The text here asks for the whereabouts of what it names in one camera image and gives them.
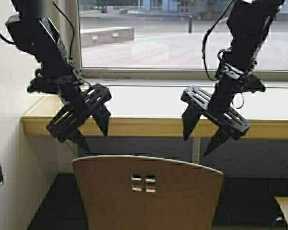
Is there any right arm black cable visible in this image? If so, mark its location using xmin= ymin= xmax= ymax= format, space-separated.
xmin=201 ymin=0 xmax=236 ymax=81

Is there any outdoor black bollard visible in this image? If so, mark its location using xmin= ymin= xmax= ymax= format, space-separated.
xmin=188 ymin=15 xmax=193 ymax=34

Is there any outdoor concrete bench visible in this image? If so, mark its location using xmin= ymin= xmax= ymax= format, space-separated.
xmin=80 ymin=27 xmax=134 ymax=47

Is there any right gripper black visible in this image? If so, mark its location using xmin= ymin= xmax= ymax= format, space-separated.
xmin=180 ymin=64 xmax=250 ymax=157

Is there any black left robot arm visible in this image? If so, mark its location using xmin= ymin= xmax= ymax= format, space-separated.
xmin=5 ymin=0 xmax=112 ymax=152

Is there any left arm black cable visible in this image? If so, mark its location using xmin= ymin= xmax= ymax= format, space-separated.
xmin=0 ymin=0 xmax=75 ymax=60

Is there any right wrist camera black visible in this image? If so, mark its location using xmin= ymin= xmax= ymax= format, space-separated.
xmin=234 ymin=74 xmax=266 ymax=93

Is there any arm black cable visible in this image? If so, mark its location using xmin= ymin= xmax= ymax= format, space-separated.
xmin=201 ymin=0 xmax=236 ymax=81
xmin=0 ymin=0 xmax=75 ymax=60

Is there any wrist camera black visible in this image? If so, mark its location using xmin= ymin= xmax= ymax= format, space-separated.
xmin=26 ymin=68 xmax=63 ymax=95
xmin=234 ymin=74 xmax=266 ymax=93

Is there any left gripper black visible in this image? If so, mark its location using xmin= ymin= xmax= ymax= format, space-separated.
xmin=47 ymin=74 xmax=112 ymax=153

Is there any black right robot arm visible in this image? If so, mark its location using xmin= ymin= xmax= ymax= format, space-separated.
xmin=180 ymin=0 xmax=284 ymax=156

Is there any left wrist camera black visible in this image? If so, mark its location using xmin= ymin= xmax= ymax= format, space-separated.
xmin=26 ymin=68 xmax=63 ymax=95

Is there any long wooden counter table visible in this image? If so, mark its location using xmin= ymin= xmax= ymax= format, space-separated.
xmin=22 ymin=86 xmax=288 ymax=139

